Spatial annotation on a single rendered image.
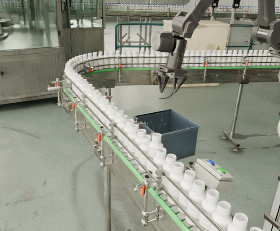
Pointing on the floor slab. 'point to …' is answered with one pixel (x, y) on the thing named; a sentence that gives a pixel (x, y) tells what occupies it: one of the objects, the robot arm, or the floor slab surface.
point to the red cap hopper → (130, 36)
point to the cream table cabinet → (204, 40)
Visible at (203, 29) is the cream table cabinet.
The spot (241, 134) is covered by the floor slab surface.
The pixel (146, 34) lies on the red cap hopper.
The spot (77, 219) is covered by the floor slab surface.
